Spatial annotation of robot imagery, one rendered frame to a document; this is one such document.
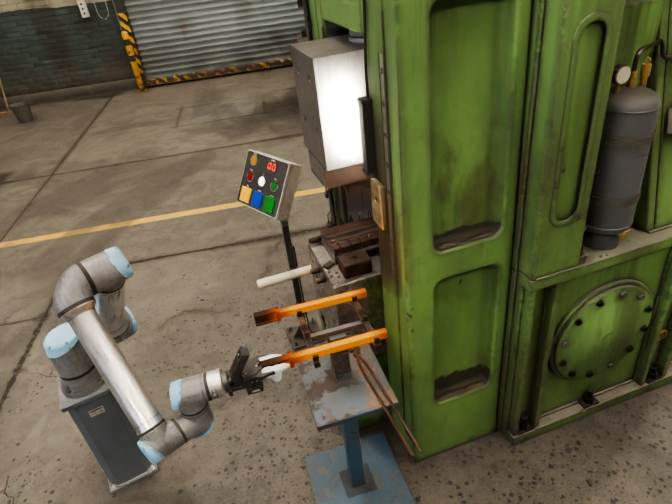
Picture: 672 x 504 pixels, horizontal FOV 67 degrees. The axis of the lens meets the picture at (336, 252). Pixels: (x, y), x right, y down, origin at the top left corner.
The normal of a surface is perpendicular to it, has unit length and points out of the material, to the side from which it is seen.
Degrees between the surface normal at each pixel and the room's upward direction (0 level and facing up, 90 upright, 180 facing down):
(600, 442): 0
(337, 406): 0
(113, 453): 90
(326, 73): 90
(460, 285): 90
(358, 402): 0
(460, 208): 89
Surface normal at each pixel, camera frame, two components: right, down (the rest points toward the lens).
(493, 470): -0.11, -0.83
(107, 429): 0.49, 0.43
